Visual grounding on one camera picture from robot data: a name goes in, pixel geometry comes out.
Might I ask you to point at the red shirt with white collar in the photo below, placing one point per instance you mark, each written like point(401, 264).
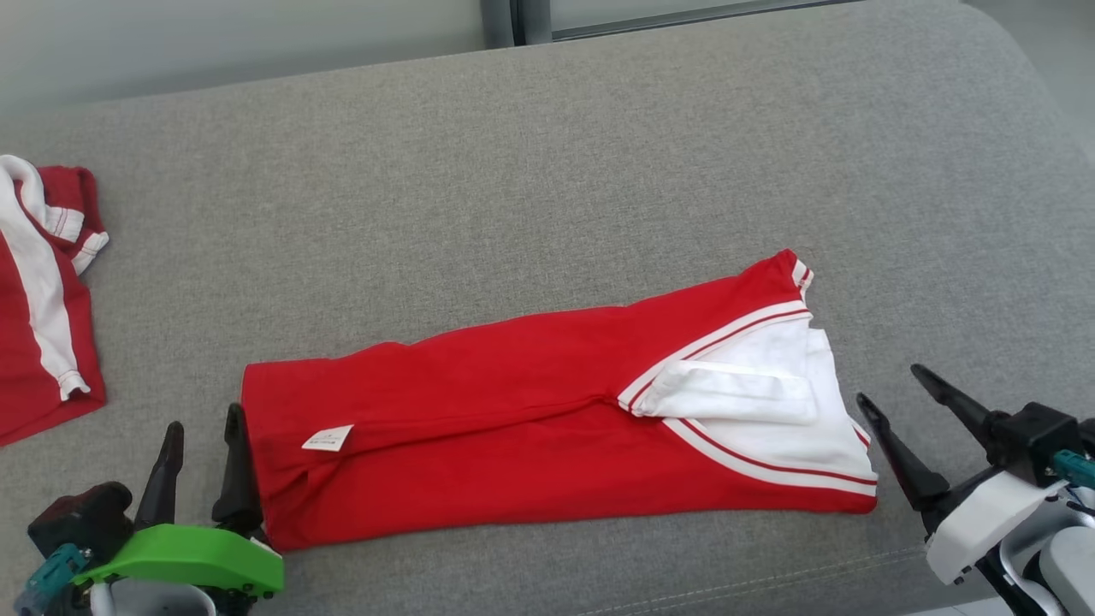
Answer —
point(513, 411)

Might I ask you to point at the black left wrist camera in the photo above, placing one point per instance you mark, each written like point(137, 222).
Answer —
point(81, 518)

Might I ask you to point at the red shorts with white stripe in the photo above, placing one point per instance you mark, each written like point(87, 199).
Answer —
point(26, 359)

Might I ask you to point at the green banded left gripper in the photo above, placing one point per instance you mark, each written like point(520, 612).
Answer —
point(188, 556)

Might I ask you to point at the teal right camera connector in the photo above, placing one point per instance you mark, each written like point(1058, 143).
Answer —
point(1076, 468)

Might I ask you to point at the teal camera connector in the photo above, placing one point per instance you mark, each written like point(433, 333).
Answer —
point(1076, 468)
point(47, 577)

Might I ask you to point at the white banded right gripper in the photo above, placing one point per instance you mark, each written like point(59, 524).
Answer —
point(984, 522)

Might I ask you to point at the teal left camera connector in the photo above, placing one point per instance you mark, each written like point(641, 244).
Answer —
point(47, 577)

